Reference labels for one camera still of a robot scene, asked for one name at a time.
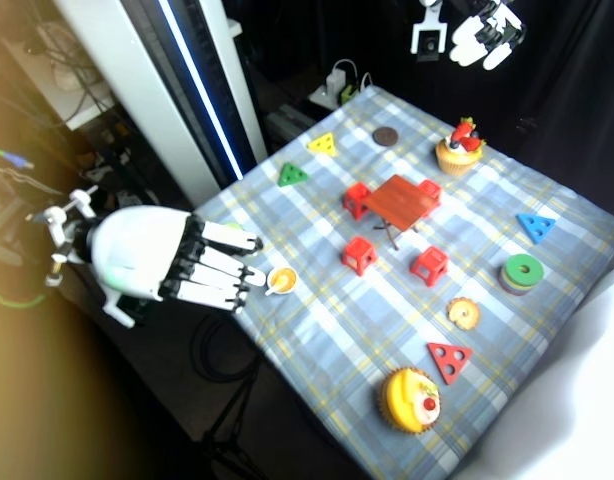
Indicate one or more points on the brown toy table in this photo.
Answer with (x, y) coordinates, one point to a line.
(399, 200)

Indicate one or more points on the brown round cookie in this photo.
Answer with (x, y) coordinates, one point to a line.
(385, 135)

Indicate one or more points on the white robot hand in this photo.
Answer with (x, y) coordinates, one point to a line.
(132, 250)
(469, 32)

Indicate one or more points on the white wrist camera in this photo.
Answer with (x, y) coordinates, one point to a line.
(427, 42)

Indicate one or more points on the strawberry toy cupcake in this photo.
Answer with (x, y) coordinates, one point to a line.
(457, 155)

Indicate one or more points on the yellow triangle block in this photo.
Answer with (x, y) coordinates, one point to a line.
(323, 145)

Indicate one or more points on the stack of coloured rings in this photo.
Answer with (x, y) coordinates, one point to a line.
(512, 272)

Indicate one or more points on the small toy tart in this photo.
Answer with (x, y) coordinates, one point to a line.
(463, 314)

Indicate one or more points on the red toy stool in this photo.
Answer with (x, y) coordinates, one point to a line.
(429, 262)
(356, 200)
(431, 190)
(359, 252)

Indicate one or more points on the white robot column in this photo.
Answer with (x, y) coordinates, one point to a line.
(137, 75)

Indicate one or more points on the green disc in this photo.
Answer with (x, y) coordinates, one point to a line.
(232, 226)

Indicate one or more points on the yellow fruit toy tart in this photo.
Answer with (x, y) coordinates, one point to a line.
(404, 400)

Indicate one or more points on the blue triangle block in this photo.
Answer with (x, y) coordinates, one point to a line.
(534, 226)

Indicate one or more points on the black tripod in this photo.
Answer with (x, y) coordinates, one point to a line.
(237, 415)

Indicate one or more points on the white bowl with yellow contents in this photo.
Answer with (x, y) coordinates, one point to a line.
(282, 280)

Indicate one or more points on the green triangle block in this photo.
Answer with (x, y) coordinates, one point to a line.
(291, 176)

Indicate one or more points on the red triangle block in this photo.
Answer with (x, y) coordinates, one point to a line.
(447, 360)

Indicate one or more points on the white power strip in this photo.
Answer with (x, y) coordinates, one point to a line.
(332, 87)

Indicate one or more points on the blue plaid cloth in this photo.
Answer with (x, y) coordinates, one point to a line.
(337, 325)

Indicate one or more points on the white cover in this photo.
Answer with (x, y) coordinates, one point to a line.
(562, 400)

